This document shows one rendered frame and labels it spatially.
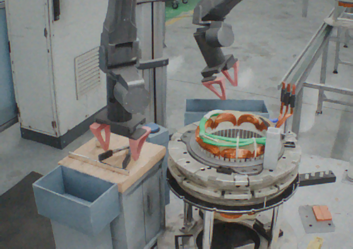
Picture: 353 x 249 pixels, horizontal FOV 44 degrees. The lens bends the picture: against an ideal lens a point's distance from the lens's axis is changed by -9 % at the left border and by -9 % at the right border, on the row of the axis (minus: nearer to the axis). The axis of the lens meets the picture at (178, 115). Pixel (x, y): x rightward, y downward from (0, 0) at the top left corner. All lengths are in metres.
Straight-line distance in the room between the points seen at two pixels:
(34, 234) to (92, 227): 1.65
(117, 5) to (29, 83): 2.56
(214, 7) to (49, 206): 0.68
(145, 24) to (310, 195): 0.75
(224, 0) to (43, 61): 2.16
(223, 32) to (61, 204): 0.62
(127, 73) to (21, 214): 1.96
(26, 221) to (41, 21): 1.32
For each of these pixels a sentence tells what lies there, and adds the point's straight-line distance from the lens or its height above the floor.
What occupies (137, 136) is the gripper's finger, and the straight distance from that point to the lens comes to 1.03.
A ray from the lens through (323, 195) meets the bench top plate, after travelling 1.56.
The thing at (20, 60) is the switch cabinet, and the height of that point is 0.65.
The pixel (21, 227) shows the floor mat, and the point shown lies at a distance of 2.72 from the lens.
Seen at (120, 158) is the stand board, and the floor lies 1.07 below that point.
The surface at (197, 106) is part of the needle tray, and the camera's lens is 1.47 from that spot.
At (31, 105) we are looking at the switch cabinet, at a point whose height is 0.31.
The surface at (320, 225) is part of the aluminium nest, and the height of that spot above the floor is 0.80.
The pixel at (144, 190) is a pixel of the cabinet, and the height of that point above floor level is 0.98.
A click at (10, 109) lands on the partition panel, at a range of 3.72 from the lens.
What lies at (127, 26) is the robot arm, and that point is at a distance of 0.95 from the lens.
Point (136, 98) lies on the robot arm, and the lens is 0.95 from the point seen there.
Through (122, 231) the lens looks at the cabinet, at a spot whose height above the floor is 0.92.
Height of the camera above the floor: 1.63
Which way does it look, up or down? 24 degrees down
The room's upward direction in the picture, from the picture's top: straight up
